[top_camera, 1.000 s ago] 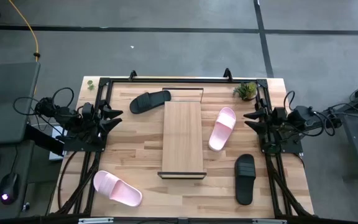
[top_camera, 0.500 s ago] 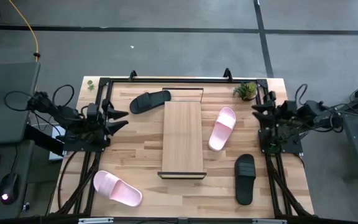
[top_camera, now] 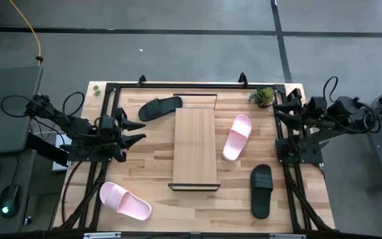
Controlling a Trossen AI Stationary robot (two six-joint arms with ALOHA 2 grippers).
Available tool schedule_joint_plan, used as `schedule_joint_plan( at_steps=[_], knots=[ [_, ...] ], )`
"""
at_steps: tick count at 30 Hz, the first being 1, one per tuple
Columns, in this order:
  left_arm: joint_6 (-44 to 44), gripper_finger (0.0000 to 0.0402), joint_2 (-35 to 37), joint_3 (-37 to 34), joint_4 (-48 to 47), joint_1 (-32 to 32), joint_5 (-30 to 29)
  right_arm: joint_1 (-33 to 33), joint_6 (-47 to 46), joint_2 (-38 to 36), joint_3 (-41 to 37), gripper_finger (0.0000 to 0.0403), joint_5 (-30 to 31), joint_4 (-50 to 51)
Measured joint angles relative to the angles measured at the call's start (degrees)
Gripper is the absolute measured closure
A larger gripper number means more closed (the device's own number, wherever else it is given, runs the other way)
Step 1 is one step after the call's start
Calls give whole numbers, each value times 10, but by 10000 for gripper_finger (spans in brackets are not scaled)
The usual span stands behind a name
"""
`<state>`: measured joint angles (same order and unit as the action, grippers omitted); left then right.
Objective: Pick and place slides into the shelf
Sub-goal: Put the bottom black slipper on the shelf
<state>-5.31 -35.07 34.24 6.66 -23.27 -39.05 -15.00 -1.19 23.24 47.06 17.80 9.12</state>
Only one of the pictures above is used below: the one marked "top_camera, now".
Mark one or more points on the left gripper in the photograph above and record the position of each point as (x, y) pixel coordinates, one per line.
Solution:
(109, 131)

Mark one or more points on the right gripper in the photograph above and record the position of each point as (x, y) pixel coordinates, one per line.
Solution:
(310, 108)

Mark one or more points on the black slide sandal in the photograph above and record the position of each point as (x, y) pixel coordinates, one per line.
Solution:
(158, 109)
(261, 196)

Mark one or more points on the pink slide sandal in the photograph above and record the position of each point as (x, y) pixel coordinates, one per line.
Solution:
(235, 142)
(128, 202)

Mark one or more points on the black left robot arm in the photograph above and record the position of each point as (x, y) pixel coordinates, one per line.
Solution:
(75, 127)

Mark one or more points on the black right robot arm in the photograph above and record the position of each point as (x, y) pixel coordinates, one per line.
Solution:
(340, 114)

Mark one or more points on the potted green plant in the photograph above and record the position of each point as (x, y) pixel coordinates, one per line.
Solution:
(263, 98)

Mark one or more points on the small green plant sprig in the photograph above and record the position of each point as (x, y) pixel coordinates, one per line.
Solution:
(96, 90)

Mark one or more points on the white box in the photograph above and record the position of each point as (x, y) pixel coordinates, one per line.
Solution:
(58, 167)

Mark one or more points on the grey side desk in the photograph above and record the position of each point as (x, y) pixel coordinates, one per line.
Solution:
(5, 86)

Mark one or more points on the small metal knob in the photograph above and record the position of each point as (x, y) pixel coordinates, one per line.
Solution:
(28, 220)

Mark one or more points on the black computer mouse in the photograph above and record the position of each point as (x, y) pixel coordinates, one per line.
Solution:
(10, 199)

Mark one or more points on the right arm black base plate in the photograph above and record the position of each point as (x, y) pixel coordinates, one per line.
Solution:
(313, 156)

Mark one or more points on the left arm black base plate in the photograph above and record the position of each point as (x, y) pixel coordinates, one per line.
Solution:
(78, 156)

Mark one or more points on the wooden shelf with black frame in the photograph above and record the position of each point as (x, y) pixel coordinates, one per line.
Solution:
(194, 146)

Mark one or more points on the black aluminium table frame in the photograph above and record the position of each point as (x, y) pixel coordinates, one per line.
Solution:
(177, 86)

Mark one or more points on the silver metal bracket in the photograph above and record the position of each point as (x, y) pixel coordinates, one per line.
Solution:
(287, 236)
(102, 235)

